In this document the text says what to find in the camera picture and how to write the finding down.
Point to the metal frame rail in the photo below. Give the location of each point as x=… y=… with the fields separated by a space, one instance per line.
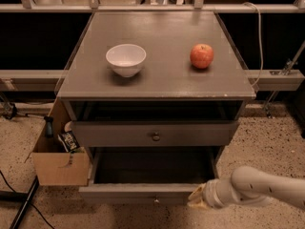
x=218 y=8

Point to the padded gripper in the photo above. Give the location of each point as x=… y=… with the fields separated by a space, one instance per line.
x=209 y=192

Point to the metal clamp bracket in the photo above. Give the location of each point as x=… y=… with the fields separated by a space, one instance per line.
x=285 y=71

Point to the red apple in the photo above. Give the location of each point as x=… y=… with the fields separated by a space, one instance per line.
x=201 y=56

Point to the dark spray bottle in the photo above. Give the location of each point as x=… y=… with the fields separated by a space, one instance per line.
x=49 y=128

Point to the dark snack bag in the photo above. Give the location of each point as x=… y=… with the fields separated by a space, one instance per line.
x=68 y=141

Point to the grey wooden drawer cabinet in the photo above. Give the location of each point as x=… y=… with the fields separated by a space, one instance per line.
x=169 y=89

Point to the white ceramic bowl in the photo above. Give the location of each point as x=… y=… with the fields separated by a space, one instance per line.
x=126 y=59

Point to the cardboard box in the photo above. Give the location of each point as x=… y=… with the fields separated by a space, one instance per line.
x=53 y=165

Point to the grey top drawer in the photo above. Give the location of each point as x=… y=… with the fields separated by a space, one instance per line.
x=99 y=134

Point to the grey drawer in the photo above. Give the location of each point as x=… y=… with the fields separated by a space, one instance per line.
x=99 y=134
x=149 y=175

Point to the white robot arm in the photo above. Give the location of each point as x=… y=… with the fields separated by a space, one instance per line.
x=248 y=186

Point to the black floor stand bar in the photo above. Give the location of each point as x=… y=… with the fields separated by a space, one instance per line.
x=24 y=199

